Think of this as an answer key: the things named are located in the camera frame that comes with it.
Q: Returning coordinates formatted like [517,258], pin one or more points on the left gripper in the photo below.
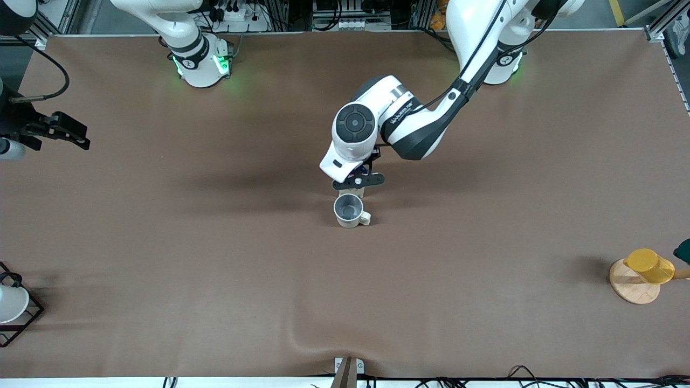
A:
[376,154]

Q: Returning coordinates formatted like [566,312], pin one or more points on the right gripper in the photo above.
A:
[18,119]

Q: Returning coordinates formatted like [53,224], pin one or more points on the blue milk carton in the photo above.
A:
[359,192]

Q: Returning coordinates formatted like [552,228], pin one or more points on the cream ceramic mug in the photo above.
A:
[349,211]

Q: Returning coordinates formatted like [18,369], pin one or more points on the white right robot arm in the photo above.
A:
[197,59]

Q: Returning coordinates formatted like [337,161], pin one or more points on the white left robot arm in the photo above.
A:
[420,124]

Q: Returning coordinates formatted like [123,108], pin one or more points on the white cup in rack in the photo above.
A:
[11,304]

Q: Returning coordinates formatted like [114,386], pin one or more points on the wooden cup stand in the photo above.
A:
[630,285]

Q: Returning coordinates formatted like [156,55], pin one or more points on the yellow plastic cup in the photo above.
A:
[649,265]

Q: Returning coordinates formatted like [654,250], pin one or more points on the dark green cup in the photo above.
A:
[683,250]

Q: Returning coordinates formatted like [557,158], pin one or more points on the brown table mat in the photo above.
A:
[345,280]

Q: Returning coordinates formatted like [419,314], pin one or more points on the small white power strip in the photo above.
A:
[356,24]

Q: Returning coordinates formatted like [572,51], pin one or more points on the bag of orange buns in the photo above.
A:
[437,19]

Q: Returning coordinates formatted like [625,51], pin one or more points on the white power strip with plugs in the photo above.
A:
[242,16]

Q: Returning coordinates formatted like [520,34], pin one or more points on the aluminium frame profile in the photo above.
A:
[51,21]
[666,21]

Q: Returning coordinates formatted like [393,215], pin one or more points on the metal table bracket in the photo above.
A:
[349,369]

